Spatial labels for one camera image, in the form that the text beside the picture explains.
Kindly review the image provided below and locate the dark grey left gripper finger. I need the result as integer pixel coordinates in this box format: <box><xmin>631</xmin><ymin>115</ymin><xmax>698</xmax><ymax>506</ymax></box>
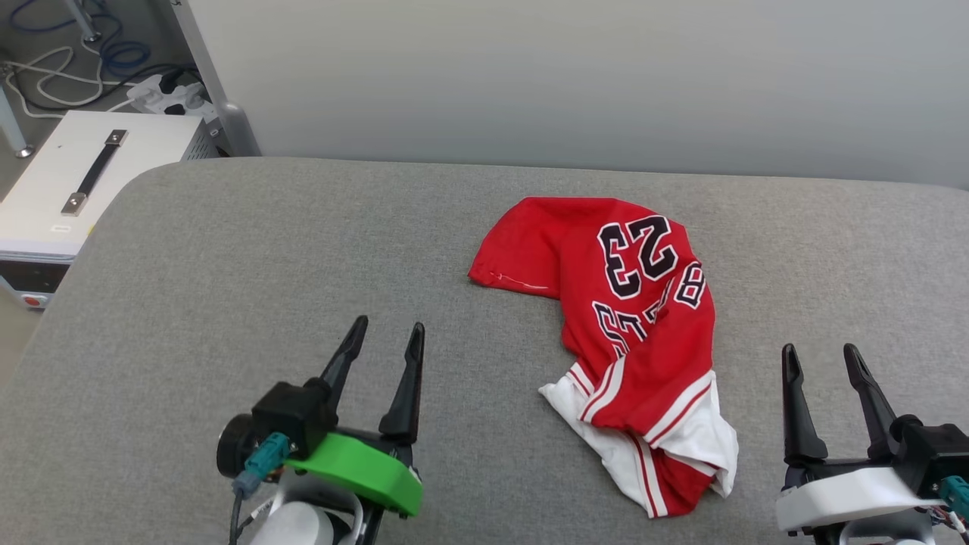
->
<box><xmin>379</xmin><ymin>322</ymin><xmax>425</xmax><ymax>446</ymax></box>
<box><xmin>319</xmin><ymin>316</ymin><xmax>369</xmax><ymax>414</ymax></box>

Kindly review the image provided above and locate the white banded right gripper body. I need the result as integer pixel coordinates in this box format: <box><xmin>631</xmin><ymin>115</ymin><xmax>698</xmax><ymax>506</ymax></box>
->
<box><xmin>775</xmin><ymin>457</ymin><xmax>947</xmax><ymax>533</ymax></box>

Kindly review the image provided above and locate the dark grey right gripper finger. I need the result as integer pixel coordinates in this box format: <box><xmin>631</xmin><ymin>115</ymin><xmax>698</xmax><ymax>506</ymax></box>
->
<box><xmin>843</xmin><ymin>344</ymin><xmax>899</xmax><ymax>459</ymax></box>
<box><xmin>781</xmin><ymin>344</ymin><xmax>829</xmax><ymax>465</ymax></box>

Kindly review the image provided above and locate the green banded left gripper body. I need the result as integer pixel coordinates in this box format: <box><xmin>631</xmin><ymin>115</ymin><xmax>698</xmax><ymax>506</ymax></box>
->
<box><xmin>286</xmin><ymin>431</ymin><xmax>424</xmax><ymax>519</ymax></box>

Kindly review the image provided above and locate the red basketball jersey number 23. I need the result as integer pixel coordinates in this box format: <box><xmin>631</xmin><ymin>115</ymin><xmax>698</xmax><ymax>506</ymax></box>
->
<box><xmin>468</xmin><ymin>196</ymin><xmax>740</xmax><ymax>519</ymax></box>

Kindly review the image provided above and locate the white power strip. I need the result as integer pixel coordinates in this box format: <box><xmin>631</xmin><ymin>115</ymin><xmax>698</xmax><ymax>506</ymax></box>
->
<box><xmin>126</xmin><ymin>73</ymin><xmax>220</xmax><ymax>122</ymax></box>

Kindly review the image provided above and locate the white equipment box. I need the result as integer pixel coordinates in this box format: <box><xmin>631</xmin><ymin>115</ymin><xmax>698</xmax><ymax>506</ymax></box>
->
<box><xmin>0</xmin><ymin>111</ymin><xmax>220</xmax><ymax>310</ymax></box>

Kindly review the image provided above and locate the metal table leg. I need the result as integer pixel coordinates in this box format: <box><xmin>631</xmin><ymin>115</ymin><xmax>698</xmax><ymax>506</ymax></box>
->
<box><xmin>0</xmin><ymin>82</ymin><xmax>36</xmax><ymax>159</ymax></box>

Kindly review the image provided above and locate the metal stand leg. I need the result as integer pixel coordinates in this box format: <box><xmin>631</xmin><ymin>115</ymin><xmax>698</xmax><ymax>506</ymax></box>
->
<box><xmin>64</xmin><ymin>0</ymin><xmax>102</xmax><ymax>43</ymax></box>

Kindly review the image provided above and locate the teal left camera cable connector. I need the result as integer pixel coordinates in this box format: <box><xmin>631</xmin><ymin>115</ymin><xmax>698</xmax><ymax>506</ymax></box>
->
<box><xmin>232</xmin><ymin>432</ymin><xmax>293</xmax><ymax>500</ymax></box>

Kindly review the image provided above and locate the teal camera cable connector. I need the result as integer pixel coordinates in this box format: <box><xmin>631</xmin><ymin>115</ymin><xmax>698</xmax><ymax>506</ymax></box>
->
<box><xmin>939</xmin><ymin>475</ymin><xmax>969</xmax><ymax>519</ymax></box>
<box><xmin>232</xmin><ymin>432</ymin><xmax>293</xmax><ymax>500</ymax></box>

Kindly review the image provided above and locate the teal right camera cable connector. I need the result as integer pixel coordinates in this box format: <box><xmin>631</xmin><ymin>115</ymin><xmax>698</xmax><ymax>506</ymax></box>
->
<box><xmin>939</xmin><ymin>475</ymin><xmax>969</xmax><ymax>519</ymax></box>

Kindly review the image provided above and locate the white partition frame post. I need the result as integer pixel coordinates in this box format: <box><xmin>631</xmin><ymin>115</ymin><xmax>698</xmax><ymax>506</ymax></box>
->
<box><xmin>168</xmin><ymin>0</ymin><xmax>263</xmax><ymax>158</ymax></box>

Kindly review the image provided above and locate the black strap handle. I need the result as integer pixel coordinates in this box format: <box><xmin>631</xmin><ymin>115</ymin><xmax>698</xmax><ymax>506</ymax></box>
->
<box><xmin>61</xmin><ymin>129</ymin><xmax>129</xmax><ymax>217</ymax></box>

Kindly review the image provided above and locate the blue floor cable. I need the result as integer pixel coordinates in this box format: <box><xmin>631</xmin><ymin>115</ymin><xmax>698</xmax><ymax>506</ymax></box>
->
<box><xmin>6</xmin><ymin>0</ymin><xmax>152</xmax><ymax>78</ymax></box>

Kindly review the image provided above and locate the white floor cable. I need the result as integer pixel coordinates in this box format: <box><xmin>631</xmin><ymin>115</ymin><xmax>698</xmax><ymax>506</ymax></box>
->
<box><xmin>0</xmin><ymin>45</ymin><xmax>139</xmax><ymax>120</ymax></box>

